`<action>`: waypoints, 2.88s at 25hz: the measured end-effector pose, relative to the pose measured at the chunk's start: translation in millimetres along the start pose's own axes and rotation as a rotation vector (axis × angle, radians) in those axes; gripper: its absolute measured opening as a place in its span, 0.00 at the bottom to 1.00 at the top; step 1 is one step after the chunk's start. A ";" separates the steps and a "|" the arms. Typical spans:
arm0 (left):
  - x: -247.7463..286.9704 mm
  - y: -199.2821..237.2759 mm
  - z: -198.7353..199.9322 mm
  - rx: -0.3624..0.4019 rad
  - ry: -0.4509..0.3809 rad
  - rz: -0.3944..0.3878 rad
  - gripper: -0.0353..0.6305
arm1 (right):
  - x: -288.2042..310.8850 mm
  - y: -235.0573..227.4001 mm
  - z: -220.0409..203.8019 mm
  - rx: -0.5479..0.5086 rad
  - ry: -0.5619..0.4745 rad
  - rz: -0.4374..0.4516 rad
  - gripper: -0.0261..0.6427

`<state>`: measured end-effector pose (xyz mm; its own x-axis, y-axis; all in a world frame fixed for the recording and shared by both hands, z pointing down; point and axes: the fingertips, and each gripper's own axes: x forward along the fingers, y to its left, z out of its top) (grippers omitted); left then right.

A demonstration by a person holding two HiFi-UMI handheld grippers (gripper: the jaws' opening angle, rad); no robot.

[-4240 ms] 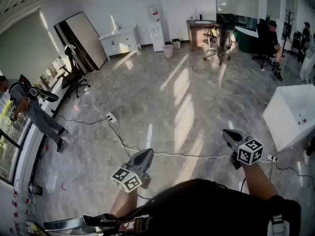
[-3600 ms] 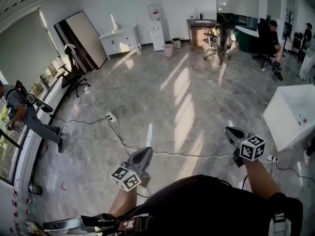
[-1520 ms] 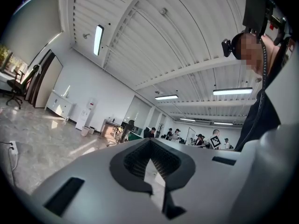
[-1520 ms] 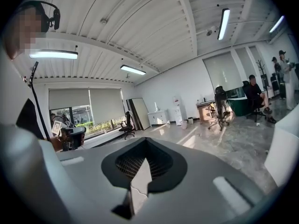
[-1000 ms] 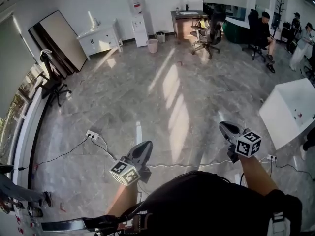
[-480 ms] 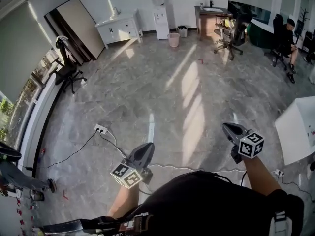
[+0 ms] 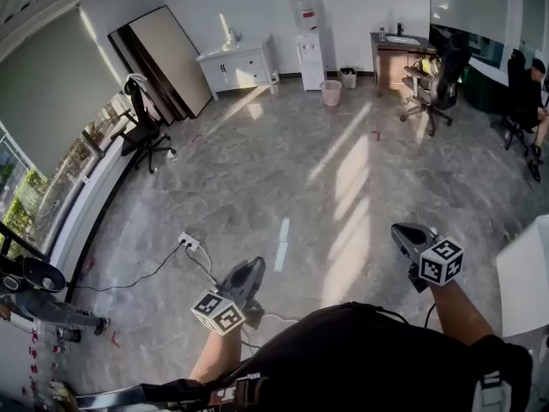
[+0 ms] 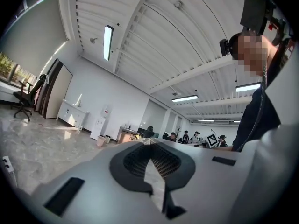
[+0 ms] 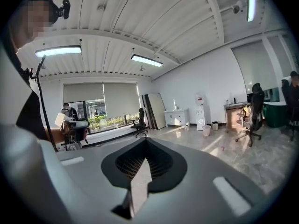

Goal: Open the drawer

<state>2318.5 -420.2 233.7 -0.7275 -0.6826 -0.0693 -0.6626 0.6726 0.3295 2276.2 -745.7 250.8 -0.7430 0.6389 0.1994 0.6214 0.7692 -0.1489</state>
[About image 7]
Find clear water dispenser bottle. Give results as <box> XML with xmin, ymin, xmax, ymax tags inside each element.
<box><xmin>290</xmin><ymin>0</ymin><xmax>323</xmax><ymax>32</ymax></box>

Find brown sink cabinet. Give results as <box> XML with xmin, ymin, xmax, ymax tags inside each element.
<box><xmin>369</xmin><ymin>31</ymin><xmax>439</xmax><ymax>98</ymax></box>

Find grey roller blind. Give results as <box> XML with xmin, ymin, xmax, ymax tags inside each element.
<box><xmin>0</xmin><ymin>5</ymin><xmax>124</xmax><ymax>180</ymax></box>

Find white sink cabinet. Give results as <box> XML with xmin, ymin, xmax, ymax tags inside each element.
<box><xmin>196</xmin><ymin>32</ymin><xmax>281</xmax><ymax>102</ymax></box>

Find black exercise machine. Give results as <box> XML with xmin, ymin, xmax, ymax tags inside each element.
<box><xmin>0</xmin><ymin>220</ymin><xmax>112</xmax><ymax>343</ymax></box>

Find green and white desk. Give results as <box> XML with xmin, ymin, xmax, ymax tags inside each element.
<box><xmin>464</xmin><ymin>54</ymin><xmax>516</xmax><ymax>112</ymax></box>

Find white water dispenser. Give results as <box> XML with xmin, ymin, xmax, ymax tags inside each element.
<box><xmin>295</xmin><ymin>30</ymin><xmax>326</xmax><ymax>92</ymax></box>

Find pink mesh waste basket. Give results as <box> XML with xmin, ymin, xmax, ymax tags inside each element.
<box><xmin>319</xmin><ymin>79</ymin><xmax>343</xmax><ymax>107</ymax></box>

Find black chest strap rig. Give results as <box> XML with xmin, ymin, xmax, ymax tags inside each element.
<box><xmin>73</xmin><ymin>370</ymin><xmax>269</xmax><ymax>412</ymax></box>

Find person's black shirt torso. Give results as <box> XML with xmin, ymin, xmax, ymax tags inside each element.
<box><xmin>239</xmin><ymin>301</ymin><xmax>534</xmax><ymax>412</ymax></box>

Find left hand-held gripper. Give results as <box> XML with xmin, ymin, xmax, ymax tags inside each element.
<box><xmin>190</xmin><ymin>256</ymin><xmax>267</xmax><ymax>336</ymax></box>

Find black high-back office chair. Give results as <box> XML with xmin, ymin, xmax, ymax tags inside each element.
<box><xmin>399</xmin><ymin>32</ymin><xmax>473</xmax><ymax>138</ymax></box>

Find person's right forearm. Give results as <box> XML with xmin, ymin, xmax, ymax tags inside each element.
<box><xmin>428</xmin><ymin>280</ymin><xmax>498</xmax><ymax>347</ymax></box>

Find white cloth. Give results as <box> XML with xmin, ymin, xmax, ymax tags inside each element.
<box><xmin>125</xmin><ymin>73</ymin><xmax>149</xmax><ymax>93</ymax></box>

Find leaning wooden boards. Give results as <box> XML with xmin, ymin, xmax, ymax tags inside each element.
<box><xmin>106</xmin><ymin>4</ymin><xmax>214</xmax><ymax>126</ymax></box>

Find white power strip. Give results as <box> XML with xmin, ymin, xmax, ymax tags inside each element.
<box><xmin>177</xmin><ymin>231</ymin><xmax>202</xmax><ymax>252</ymax></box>

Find person's left forearm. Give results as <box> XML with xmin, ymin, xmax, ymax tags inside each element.
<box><xmin>188</xmin><ymin>326</ymin><xmax>246</xmax><ymax>385</ymax></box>

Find black power cable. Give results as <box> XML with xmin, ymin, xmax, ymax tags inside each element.
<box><xmin>71</xmin><ymin>241</ymin><xmax>186</xmax><ymax>294</ymax></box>

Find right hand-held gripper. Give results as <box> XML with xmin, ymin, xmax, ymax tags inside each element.
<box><xmin>390</xmin><ymin>223</ymin><xmax>466</xmax><ymax>294</ymax></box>

